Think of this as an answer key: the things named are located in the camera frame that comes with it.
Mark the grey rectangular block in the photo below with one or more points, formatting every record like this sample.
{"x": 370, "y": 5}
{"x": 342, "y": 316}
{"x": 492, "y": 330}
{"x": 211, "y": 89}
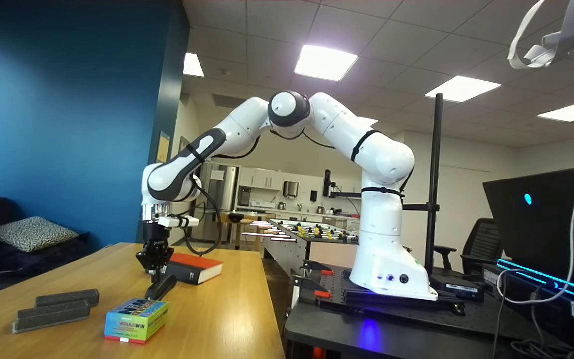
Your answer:
{"x": 51, "y": 316}
{"x": 69, "y": 298}

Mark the black background camera stand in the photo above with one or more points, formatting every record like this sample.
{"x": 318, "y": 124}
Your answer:
{"x": 330, "y": 184}

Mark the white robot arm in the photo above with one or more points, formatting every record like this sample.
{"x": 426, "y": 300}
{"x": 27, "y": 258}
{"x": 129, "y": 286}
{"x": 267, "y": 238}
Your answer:
{"x": 380, "y": 160}

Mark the black vertical pole stand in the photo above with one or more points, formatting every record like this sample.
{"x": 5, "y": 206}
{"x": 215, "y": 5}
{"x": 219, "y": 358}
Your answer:
{"x": 434, "y": 166}

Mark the orange black clamp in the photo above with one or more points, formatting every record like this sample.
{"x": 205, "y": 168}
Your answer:
{"x": 322, "y": 294}
{"x": 318, "y": 268}

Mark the black office chair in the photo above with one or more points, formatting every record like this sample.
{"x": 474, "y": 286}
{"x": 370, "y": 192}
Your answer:
{"x": 484, "y": 242}

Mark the black laptop computer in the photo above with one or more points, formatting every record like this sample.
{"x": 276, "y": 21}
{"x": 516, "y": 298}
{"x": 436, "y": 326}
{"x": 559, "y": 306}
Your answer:
{"x": 548, "y": 226}

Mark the colourful card game box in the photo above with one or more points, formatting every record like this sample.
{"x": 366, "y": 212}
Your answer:
{"x": 137, "y": 320}

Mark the ceiling light panel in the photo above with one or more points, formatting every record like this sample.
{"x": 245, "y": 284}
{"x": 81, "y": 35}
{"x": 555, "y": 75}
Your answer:
{"x": 571, "y": 111}
{"x": 464, "y": 89}
{"x": 193, "y": 65}
{"x": 326, "y": 63}

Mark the red hardcover book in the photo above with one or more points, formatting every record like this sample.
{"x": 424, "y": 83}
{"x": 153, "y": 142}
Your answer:
{"x": 199, "y": 266}

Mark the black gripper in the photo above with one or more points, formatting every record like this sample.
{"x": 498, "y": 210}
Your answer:
{"x": 155, "y": 240}

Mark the black robot cart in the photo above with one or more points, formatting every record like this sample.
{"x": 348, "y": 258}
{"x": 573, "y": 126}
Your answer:
{"x": 400, "y": 330}

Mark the patterned grey pillow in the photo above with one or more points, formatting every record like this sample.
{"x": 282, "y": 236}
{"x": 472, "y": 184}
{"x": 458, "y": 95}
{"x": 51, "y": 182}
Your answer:
{"x": 31, "y": 234}

